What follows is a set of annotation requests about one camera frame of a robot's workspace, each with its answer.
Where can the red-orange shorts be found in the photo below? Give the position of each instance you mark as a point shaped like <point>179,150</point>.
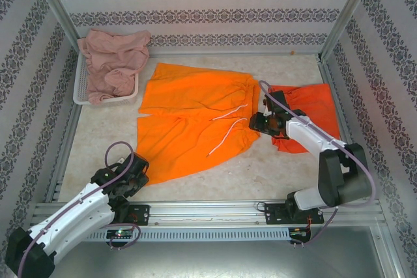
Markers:
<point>312,105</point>

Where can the yellow-orange shorts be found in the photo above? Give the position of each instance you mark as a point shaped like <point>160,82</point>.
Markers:
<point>189,112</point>

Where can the pink shorts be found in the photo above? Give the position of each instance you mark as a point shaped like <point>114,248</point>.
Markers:
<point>110,63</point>

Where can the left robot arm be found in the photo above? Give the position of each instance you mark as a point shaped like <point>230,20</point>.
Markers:
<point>75,213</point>

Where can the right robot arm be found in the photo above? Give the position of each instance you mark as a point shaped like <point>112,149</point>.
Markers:
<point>342,180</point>

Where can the white plastic basket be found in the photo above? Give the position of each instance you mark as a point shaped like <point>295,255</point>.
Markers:
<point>81,86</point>

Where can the grey metal sheet panel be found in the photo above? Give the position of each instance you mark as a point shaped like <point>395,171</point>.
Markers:
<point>202,258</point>

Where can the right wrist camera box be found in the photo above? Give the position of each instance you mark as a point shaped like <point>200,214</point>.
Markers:
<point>267,105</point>

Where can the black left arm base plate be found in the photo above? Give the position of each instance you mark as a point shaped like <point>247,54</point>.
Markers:
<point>140,214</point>

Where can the aluminium table edge rail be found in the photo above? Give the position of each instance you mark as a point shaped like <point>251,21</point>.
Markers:
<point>327,73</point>
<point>228,54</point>
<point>68,134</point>

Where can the aluminium mounting rail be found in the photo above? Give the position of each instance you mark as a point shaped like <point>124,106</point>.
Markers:
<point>202,213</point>

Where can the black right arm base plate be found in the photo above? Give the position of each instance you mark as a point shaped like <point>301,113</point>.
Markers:
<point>273,214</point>

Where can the aluminium frame post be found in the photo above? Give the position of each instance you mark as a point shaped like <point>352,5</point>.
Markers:
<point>55,1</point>
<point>350,4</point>

